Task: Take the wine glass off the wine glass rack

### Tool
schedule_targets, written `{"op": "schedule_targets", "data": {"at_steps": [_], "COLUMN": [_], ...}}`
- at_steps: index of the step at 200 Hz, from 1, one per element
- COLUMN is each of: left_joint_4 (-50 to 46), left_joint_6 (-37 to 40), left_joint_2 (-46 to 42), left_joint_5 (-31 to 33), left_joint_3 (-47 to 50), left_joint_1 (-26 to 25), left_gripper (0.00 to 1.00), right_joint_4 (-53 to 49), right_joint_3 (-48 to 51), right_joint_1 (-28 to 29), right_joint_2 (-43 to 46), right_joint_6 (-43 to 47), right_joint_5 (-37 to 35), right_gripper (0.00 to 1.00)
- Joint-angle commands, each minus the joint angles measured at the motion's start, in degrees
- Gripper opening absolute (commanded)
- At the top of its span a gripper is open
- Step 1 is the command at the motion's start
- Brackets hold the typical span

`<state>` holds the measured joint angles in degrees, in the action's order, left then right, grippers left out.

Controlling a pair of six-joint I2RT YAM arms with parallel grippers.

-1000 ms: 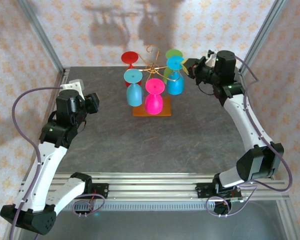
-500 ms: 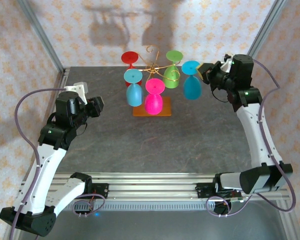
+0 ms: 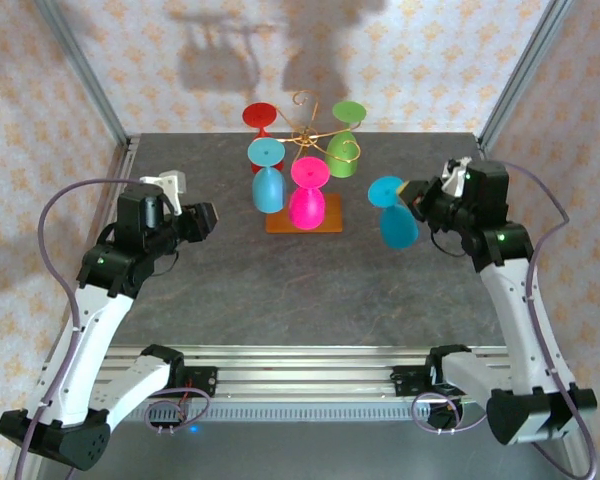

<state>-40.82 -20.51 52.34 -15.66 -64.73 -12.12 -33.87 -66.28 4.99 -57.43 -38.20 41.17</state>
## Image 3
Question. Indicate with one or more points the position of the cyan plastic wine glass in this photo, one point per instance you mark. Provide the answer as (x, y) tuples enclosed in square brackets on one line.
[(399, 227)]

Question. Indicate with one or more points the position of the light blue plastic wine glass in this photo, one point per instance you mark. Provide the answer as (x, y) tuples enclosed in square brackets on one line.
[(269, 192)]

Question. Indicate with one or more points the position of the green plastic wine glass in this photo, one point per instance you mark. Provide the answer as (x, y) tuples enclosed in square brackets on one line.
[(341, 155)]

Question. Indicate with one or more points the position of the pink plastic wine glass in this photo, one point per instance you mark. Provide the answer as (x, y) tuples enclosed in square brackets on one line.
[(306, 210)]

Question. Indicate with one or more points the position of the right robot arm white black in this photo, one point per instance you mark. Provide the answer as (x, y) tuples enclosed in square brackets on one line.
[(510, 310)]

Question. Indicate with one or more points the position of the red plastic wine glass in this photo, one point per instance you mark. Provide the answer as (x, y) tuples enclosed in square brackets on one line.
[(260, 116)]

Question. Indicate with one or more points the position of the aluminium side rail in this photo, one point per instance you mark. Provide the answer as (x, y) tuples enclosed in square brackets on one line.
[(122, 170), (487, 147)]

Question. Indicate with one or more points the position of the aluminium frame post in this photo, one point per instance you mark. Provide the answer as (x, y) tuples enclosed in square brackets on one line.
[(529, 60), (78, 60)]

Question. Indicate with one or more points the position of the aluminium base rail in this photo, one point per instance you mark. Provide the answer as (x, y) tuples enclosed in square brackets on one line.
[(305, 370)]

